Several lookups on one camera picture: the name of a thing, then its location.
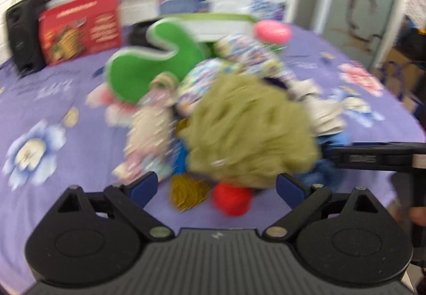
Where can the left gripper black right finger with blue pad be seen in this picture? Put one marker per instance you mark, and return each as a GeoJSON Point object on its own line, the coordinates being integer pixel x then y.
{"type": "Point", "coordinates": [305, 203]}

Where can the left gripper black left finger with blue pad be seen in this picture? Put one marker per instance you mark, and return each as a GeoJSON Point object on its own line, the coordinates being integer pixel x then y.
{"type": "Point", "coordinates": [128, 201]}

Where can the beige knitted plush toy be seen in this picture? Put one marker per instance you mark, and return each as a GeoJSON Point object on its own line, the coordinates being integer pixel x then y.
{"type": "Point", "coordinates": [150, 137]}

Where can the white knitted cloth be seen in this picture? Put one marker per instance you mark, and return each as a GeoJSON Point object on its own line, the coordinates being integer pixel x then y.
{"type": "Point", "coordinates": [324, 114]}

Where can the olive green fluffy loofah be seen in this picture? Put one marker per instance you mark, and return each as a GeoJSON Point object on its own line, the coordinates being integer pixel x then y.
{"type": "Point", "coordinates": [245, 132]}

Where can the green oven mitt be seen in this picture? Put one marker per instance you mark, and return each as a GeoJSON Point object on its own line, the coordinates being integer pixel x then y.
{"type": "Point", "coordinates": [130, 70]}

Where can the floral patterned oven mitt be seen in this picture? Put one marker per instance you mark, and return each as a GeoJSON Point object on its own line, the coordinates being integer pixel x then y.
{"type": "Point", "coordinates": [235, 53]}

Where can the blue fluffy cloth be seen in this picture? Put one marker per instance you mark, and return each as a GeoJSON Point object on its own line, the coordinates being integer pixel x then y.
{"type": "Point", "coordinates": [324, 172]}

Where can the mustard yellow yarn ball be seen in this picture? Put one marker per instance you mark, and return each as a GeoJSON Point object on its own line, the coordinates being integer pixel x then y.
{"type": "Point", "coordinates": [187, 192]}

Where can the red yarn ball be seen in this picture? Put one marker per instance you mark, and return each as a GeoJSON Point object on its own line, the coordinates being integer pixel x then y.
{"type": "Point", "coordinates": [230, 200]}

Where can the purple floral tablecloth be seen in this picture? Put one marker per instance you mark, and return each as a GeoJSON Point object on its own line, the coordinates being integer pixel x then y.
{"type": "Point", "coordinates": [57, 97]}

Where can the black coffee cup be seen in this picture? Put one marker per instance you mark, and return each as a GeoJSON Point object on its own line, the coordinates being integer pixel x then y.
{"type": "Point", "coordinates": [138, 34]}

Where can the clear jar pink lid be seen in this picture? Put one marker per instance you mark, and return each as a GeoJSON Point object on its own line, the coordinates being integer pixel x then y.
{"type": "Point", "coordinates": [275, 35]}

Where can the red cardboard snack box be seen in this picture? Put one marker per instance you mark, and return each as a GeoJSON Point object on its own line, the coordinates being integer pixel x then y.
{"type": "Point", "coordinates": [79, 28]}

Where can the black portable speaker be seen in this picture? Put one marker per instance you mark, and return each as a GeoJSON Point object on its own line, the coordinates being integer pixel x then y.
{"type": "Point", "coordinates": [22, 25]}

